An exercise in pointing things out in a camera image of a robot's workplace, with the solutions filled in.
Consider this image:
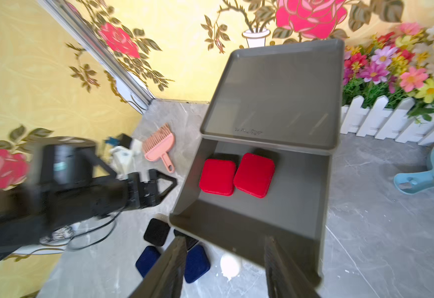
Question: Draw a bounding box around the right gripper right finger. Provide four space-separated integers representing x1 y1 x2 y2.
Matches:
264 237 320 298

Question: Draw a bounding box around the blue brooch box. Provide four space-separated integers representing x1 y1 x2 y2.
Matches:
184 245 211 284
135 246 161 278

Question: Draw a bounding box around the black brooch box left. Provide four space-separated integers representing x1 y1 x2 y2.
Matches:
144 218 171 247

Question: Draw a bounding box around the black brooch box right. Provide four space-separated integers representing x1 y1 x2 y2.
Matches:
174 229 199 251

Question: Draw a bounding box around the pink small dustpan brush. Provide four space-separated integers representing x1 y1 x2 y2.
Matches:
142 123 175 173

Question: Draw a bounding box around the three-drawer storage cabinet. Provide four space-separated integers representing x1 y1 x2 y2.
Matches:
200 40 345 155

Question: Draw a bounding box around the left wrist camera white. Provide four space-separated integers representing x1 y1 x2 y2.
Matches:
105 134 142 180

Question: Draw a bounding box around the blue brooch box right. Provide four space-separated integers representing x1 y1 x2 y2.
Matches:
184 245 211 284

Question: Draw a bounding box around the flower pot white fence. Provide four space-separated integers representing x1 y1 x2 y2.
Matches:
340 23 434 146

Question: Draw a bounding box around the blue brooch box left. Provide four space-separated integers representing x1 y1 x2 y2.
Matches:
135 246 161 278

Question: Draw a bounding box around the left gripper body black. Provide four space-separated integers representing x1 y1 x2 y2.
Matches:
126 172 161 210

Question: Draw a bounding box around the grey top drawer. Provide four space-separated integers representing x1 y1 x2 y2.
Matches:
169 139 332 287

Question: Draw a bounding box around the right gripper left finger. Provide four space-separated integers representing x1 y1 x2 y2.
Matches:
129 237 187 298

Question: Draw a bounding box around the red brooch box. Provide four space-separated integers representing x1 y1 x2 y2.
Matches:
233 153 275 199
199 159 236 196

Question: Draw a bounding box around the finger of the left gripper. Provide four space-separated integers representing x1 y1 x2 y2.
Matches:
147 169 177 203

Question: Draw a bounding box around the black brooch box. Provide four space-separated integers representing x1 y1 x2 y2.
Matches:
174 229 199 251
144 218 171 247

